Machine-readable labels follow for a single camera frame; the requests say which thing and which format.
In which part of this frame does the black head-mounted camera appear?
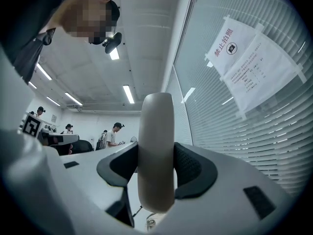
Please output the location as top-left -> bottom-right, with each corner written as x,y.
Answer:
102,32 -> 122,54

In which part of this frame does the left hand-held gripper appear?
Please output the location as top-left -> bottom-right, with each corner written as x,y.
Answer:
22,113 -> 80,146

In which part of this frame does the white paper notice red sign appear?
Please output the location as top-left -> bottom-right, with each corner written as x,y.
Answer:
204,15 -> 264,77

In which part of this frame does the person's head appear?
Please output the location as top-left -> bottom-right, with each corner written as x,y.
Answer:
58,0 -> 121,46

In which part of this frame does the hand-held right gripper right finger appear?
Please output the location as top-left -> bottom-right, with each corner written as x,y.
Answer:
158,142 -> 294,235

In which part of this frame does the black mesh office chair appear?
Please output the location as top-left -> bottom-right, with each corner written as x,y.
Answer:
57,140 -> 93,156

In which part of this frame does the white paper notice black text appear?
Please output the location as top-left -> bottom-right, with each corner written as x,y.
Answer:
220,32 -> 307,121

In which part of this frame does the person's black jacket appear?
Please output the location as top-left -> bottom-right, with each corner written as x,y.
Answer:
0,0 -> 74,85

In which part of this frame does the beige telephone handset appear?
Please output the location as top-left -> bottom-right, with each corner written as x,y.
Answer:
137,93 -> 176,214

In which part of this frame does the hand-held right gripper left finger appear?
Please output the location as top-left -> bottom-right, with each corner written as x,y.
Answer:
59,142 -> 139,235

